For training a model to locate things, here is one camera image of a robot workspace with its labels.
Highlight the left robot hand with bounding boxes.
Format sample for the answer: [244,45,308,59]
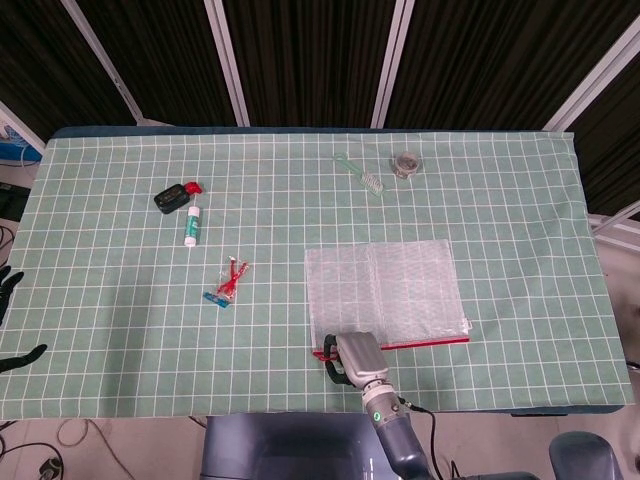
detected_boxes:
[0,264,49,374]

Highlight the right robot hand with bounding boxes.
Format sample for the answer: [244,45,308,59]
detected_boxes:
[322,330,391,389]

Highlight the white mesh zipper pouch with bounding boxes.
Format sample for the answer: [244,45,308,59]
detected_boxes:
[303,238,473,362]

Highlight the grey-blue robot shoulder cover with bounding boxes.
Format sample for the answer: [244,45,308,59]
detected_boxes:
[548,431,622,480]

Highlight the green grid-patterned table mat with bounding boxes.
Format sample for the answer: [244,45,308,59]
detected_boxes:
[0,130,637,419]

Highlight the grey-blue robot torso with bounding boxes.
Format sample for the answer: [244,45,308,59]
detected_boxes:
[199,412,396,480]

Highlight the blue white board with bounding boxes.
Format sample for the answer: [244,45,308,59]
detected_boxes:
[0,101,47,167]

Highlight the red pins in plastic packet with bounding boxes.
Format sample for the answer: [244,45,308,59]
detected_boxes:
[202,255,251,310]

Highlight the green brush white bristles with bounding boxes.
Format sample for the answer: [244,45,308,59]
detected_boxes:
[332,152,385,196]

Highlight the black bottle with red cap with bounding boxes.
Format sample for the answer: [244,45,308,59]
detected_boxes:
[153,181,206,216]

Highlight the white green glue stick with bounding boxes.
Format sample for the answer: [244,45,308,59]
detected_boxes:
[183,205,203,248]

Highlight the clear jar of paper clips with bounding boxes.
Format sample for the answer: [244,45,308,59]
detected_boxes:
[390,151,422,179]

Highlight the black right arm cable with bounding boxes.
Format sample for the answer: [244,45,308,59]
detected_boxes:
[397,394,454,480]

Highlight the tan floor cable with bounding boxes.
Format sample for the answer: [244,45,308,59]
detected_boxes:
[55,417,124,480]

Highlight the white partition post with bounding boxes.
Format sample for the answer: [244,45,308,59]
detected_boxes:
[60,0,147,127]
[543,22,640,132]
[203,0,251,127]
[369,0,417,129]

